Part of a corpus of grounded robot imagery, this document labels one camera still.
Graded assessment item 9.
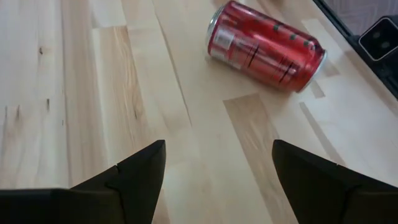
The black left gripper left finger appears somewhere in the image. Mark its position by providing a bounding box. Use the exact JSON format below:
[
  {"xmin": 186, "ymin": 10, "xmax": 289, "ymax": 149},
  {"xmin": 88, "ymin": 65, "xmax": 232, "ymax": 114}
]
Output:
[{"xmin": 0, "ymin": 139, "xmax": 167, "ymax": 224}]

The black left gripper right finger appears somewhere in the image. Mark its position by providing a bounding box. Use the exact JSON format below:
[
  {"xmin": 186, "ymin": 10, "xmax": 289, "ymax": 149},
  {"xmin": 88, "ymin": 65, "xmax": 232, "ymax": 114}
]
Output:
[{"xmin": 271, "ymin": 139, "xmax": 398, "ymax": 224}]

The red Coca-Cola can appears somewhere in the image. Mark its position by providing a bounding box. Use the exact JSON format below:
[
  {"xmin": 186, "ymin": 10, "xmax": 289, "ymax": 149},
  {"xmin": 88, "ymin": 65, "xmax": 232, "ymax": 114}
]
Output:
[{"xmin": 205, "ymin": 0, "xmax": 327, "ymax": 93}]

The black plate with pale edge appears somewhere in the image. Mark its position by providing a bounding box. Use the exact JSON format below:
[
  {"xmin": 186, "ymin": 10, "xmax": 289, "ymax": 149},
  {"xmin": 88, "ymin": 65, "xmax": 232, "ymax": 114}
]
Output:
[{"xmin": 358, "ymin": 17, "xmax": 398, "ymax": 62}]

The black aluminium table frame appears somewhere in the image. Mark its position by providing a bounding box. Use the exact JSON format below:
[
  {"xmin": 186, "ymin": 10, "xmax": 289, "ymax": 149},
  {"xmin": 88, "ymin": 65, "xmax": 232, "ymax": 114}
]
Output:
[{"xmin": 312, "ymin": 0, "xmax": 398, "ymax": 100}]

